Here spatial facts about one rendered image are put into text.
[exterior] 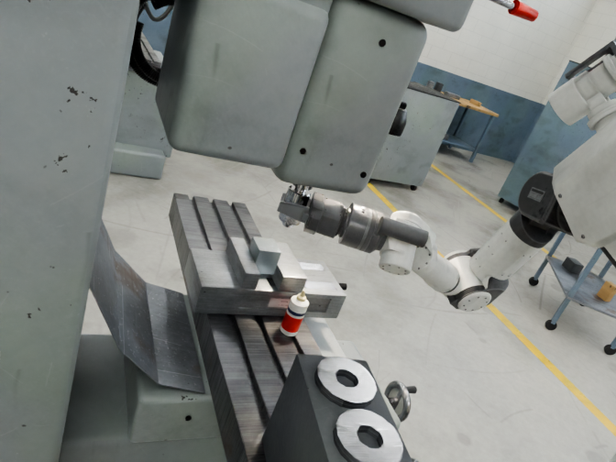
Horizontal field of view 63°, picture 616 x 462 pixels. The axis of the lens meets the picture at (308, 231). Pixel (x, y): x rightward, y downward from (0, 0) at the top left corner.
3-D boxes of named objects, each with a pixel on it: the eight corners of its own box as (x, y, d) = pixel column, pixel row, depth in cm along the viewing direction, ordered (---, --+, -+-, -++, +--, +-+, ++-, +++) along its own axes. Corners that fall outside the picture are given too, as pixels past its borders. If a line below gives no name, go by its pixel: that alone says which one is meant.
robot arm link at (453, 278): (403, 251, 115) (440, 282, 127) (417, 289, 108) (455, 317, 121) (445, 228, 110) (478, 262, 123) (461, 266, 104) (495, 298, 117)
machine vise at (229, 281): (314, 282, 133) (329, 247, 129) (336, 319, 122) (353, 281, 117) (182, 272, 117) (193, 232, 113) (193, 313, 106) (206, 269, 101)
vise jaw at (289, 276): (281, 256, 125) (287, 242, 124) (302, 292, 113) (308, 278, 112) (259, 254, 122) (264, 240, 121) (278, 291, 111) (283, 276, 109)
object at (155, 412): (302, 333, 146) (315, 300, 141) (350, 432, 119) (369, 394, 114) (120, 327, 124) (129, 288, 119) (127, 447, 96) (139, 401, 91)
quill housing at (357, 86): (327, 159, 111) (382, 8, 98) (368, 202, 95) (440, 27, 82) (246, 141, 103) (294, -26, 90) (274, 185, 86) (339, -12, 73)
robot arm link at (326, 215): (317, 181, 106) (371, 198, 107) (303, 220, 110) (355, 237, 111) (313, 202, 94) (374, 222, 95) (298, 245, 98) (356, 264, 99)
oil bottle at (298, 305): (293, 324, 114) (309, 285, 109) (299, 336, 110) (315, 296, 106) (277, 324, 112) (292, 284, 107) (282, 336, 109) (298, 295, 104)
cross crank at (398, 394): (391, 400, 158) (407, 371, 153) (411, 430, 149) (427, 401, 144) (348, 401, 151) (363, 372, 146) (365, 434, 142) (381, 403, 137)
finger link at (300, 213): (280, 198, 99) (311, 208, 99) (276, 212, 100) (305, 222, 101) (280, 201, 97) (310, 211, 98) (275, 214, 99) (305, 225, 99)
